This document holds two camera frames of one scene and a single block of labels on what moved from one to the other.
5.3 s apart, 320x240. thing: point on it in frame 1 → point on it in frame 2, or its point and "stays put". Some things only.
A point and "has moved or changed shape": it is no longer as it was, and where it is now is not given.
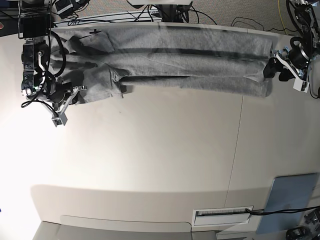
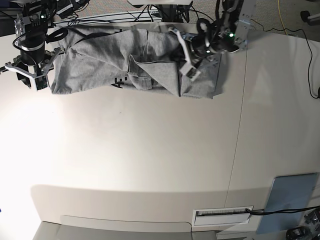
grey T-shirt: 99,62 has moved or changed shape
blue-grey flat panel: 288,192 stays put
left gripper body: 59,94 → 40,69
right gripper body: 296,57 → 196,50
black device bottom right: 300,233 stays put
